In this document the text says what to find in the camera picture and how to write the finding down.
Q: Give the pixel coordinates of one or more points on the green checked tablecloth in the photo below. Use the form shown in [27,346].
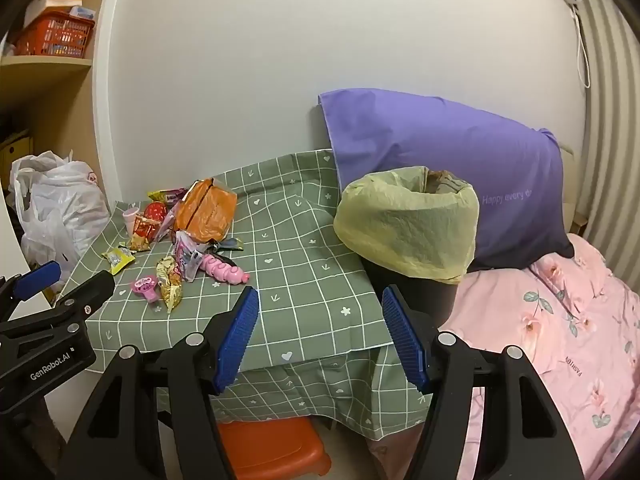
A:
[300,260]

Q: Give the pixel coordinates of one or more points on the small pink cup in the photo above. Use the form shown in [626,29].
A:
[130,220]

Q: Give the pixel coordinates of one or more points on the yellow bin liner bag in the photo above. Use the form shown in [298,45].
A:
[400,225]

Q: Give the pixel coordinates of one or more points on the pink floral blanket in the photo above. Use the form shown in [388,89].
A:
[550,335]

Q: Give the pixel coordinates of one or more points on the red round snack packet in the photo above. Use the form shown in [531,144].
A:
[155,209]

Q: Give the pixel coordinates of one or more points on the purple pillow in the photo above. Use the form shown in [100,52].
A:
[450,140]

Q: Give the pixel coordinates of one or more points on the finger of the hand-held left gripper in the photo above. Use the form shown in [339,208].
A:
[37,274]
[92,290]

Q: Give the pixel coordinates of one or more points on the black trash bin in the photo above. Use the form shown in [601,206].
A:
[420,295]

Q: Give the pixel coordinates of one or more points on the gold snack wrapper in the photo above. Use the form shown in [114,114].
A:
[169,282]

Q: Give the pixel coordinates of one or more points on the blue white box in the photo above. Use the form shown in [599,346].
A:
[82,12]

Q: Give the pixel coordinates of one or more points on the dark small wrapper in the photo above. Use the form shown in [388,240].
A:
[227,245]

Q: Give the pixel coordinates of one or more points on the red plastic basket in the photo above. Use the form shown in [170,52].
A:
[55,37]

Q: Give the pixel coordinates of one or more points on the pink round toy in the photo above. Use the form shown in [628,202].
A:
[145,287]

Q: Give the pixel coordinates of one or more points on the yellow purple wrapper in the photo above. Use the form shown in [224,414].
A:
[165,195]

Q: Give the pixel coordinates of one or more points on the white plastic bag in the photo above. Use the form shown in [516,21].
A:
[60,200]

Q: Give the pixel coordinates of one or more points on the orange snack bag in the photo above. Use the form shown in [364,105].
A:
[205,210]

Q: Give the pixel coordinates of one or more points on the brown paper packaging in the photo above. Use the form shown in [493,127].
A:
[442,181]

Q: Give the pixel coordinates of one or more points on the clear colourful plastic wrapper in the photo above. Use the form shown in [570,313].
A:
[187,255]

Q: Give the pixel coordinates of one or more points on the orange white box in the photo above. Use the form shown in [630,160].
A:
[55,2]

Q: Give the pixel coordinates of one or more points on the red printed paper cup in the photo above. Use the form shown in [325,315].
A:
[145,234]

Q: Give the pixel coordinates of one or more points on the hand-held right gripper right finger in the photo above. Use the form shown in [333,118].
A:
[404,340]

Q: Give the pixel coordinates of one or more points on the wooden shelf unit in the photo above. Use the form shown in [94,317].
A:
[45,67]

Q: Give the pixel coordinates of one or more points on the beige pleated curtain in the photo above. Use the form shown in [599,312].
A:
[610,110]

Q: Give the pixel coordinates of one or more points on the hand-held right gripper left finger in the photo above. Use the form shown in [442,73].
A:
[239,340]

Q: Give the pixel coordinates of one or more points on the yellow candy wrapper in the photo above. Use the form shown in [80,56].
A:
[118,258]

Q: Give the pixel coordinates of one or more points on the orange plastic stool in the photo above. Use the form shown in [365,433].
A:
[270,447]

